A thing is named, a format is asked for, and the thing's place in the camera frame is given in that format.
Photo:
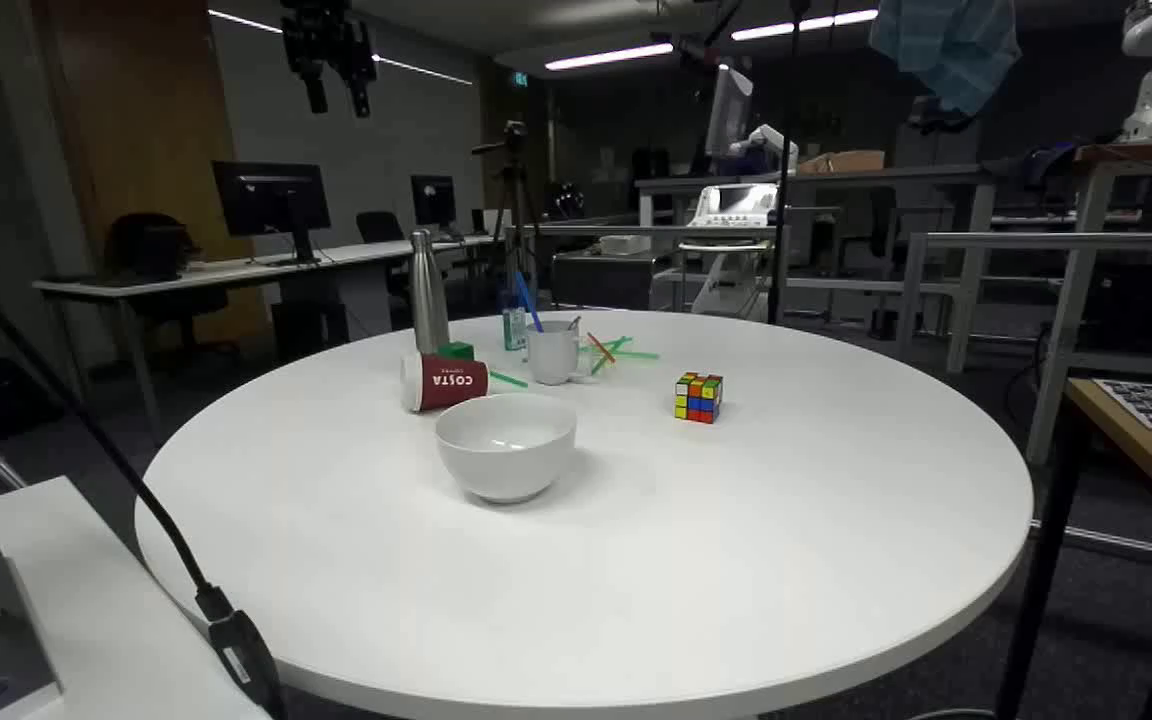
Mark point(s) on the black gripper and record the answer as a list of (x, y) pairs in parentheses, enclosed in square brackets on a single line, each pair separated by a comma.
[(325, 29)]

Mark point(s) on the green cube block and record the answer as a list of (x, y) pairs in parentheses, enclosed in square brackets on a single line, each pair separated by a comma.
[(456, 355)]

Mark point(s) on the white robot base table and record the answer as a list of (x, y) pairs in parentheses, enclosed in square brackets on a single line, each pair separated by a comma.
[(110, 626)]

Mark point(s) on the silver metal bottle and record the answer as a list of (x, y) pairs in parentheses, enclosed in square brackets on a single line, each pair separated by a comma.
[(430, 284)]

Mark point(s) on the small teal bottle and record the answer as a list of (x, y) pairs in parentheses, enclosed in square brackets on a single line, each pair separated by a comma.
[(515, 331)]

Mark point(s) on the small black computer monitor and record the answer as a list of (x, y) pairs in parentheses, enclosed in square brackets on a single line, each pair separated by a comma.
[(432, 202)]

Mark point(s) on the long white office desk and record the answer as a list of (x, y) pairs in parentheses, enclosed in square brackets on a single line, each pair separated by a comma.
[(243, 269)]

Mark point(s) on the ceiling light strip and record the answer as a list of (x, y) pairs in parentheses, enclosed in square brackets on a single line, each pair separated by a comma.
[(610, 57), (800, 20)]

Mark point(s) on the blue pen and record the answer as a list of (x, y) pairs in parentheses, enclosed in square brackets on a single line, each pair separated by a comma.
[(526, 303)]

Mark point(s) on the red paper cup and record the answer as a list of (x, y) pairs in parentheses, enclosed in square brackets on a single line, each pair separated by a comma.
[(449, 381)]

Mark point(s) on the long green plastic straw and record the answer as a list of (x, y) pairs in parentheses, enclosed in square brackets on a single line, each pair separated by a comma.
[(508, 379)]

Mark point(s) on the clear plastic cup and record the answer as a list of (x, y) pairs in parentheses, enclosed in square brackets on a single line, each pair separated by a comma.
[(553, 355)]

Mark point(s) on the orange plastic straw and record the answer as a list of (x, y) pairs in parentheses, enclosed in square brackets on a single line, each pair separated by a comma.
[(598, 350)]

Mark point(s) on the white ceramic bowl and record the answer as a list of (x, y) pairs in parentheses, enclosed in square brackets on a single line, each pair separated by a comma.
[(507, 455)]

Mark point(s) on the white medical equipment cart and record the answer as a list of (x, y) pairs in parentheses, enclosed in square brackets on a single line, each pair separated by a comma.
[(738, 213)]

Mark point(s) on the Rubik's cube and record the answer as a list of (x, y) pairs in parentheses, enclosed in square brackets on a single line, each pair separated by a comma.
[(698, 397)]

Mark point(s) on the cardboard box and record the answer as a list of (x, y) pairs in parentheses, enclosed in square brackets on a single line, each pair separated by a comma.
[(841, 163)]

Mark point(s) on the blue hanging cloth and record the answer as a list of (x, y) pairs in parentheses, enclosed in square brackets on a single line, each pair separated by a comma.
[(949, 44)]

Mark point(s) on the grey metal rack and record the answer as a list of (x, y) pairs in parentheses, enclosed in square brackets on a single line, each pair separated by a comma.
[(1003, 242)]

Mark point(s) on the wood top metal leg table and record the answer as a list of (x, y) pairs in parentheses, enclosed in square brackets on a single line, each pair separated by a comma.
[(1097, 166)]

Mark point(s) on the black camera tripod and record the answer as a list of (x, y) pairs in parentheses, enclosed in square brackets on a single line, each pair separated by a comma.
[(515, 184)]

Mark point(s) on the grey metal frame table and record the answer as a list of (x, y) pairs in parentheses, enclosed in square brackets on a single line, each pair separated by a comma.
[(869, 180)]

